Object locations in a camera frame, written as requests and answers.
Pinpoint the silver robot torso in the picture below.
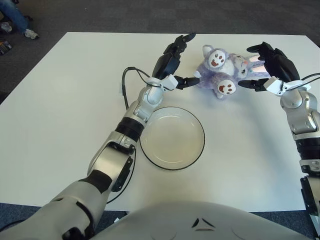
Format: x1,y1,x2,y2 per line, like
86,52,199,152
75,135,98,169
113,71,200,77
92,201,313,240

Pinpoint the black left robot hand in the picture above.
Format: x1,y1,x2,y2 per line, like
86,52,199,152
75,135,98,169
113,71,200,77
151,32,201,90

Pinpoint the white plate with black rim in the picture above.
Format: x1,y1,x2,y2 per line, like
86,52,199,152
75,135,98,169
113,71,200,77
139,106,207,172

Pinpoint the white sneaker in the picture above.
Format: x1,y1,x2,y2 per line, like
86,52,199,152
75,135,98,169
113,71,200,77
0,21,13,33
23,28,40,40

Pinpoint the dark object at left edge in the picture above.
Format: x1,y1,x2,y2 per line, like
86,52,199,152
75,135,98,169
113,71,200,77
0,41,13,55

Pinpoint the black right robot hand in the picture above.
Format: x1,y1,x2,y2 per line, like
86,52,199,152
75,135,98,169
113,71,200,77
238,41,301,92

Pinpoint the purple plush bunny doll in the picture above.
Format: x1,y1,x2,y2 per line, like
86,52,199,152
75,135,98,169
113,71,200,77
194,44,270,100

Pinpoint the person's leg in jeans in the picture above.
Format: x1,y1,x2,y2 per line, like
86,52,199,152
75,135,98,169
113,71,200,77
0,0,30,35

